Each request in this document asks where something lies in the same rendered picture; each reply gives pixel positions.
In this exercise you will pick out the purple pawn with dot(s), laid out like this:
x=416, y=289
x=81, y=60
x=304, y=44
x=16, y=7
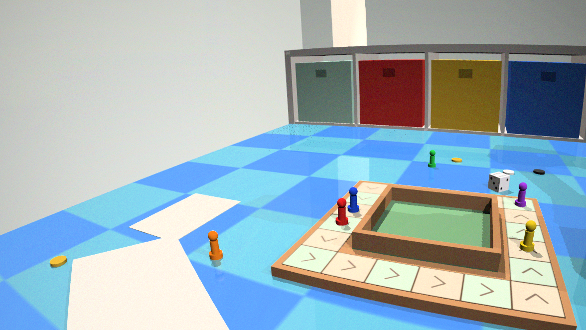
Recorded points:
x=521, y=195

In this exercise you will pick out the blue game pawn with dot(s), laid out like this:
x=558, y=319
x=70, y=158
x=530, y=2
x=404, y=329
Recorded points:
x=353, y=207

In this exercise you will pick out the green pawn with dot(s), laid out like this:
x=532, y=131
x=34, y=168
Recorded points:
x=432, y=159

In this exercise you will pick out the red pawn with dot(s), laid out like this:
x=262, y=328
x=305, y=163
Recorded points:
x=341, y=219

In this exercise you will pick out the white die with black pips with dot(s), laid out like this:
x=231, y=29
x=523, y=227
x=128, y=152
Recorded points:
x=498, y=181

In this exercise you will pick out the yellow game pawn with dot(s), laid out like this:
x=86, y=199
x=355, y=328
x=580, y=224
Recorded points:
x=527, y=244

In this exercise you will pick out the orange game pawn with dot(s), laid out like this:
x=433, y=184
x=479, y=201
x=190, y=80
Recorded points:
x=215, y=253

